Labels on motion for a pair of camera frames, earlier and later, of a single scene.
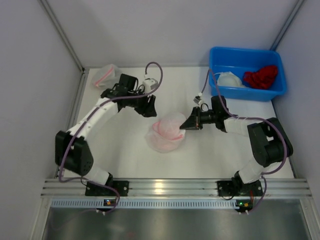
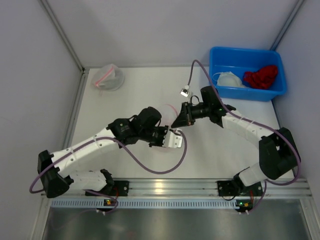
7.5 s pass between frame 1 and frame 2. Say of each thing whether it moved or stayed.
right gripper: moved
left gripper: moved
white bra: stayed
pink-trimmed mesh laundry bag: stayed
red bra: stayed
